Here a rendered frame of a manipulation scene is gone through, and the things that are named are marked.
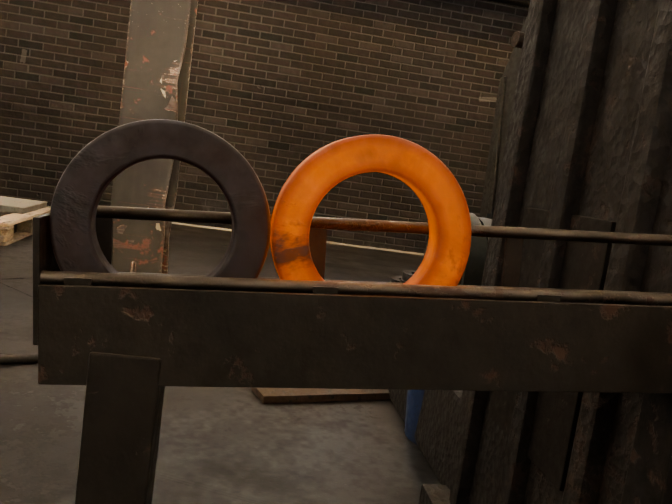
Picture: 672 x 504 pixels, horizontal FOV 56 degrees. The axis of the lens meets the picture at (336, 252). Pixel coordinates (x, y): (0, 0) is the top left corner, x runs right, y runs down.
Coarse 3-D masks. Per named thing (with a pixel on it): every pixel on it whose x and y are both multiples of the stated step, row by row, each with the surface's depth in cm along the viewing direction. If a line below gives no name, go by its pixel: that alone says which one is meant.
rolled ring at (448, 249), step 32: (320, 160) 56; (352, 160) 57; (384, 160) 57; (416, 160) 58; (288, 192) 56; (320, 192) 57; (416, 192) 60; (448, 192) 59; (288, 224) 57; (448, 224) 59; (288, 256) 57; (448, 256) 59
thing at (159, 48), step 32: (160, 0) 287; (192, 0) 317; (128, 32) 288; (160, 32) 289; (192, 32) 319; (128, 64) 290; (160, 64) 291; (128, 96) 291; (160, 96) 293; (160, 160) 297; (128, 192) 297; (160, 192) 298; (128, 224) 299; (160, 224) 300; (128, 256) 301; (160, 256) 303
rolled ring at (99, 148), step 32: (128, 128) 54; (160, 128) 54; (192, 128) 55; (96, 160) 53; (128, 160) 54; (192, 160) 55; (224, 160) 56; (64, 192) 53; (96, 192) 54; (224, 192) 56; (256, 192) 57; (64, 224) 54; (256, 224) 57; (64, 256) 54; (96, 256) 55; (224, 256) 59; (256, 256) 58
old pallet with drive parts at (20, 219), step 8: (48, 208) 507; (0, 216) 424; (8, 216) 429; (16, 216) 434; (24, 216) 440; (32, 216) 450; (0, 224) 397; (8, 224) 400; (24, 224) 449; (32, 224) 453; (0, 232) 398; (8, 232) 402; (16, 232) 445; (24, 232) 449; (32, 232) 456; (0, 240) 399; (8, 240) 404; (16, 240) 421
